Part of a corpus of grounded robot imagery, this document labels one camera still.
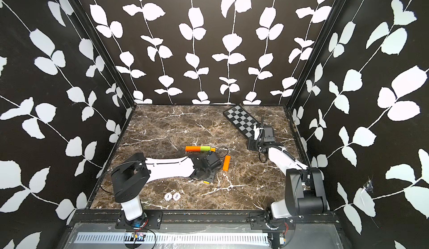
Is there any black front frame rail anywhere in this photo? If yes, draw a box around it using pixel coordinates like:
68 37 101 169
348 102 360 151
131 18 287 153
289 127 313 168
70 209 341 232

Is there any black white checkerboard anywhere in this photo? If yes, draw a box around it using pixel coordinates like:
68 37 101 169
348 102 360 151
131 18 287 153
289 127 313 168
223 105 263 140

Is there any round white sticker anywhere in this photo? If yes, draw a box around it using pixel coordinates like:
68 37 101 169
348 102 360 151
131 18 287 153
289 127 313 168
164 193 173 201

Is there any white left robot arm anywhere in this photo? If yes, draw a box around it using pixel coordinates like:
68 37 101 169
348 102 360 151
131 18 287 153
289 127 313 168
111 151 223 227

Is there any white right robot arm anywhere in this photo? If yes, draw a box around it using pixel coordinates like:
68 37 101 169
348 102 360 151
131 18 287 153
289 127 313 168
248 137 328 219

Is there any orange building block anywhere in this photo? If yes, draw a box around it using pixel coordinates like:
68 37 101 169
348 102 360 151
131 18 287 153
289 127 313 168
185 146 201 153
222 155 231 172

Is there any white perforated rail strip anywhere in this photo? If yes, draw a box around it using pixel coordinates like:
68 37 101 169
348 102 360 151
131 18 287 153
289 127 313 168
72 232 269 246

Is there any hexagonal white sticker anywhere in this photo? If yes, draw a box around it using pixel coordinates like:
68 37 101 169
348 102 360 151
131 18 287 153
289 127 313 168
173 192 181 201

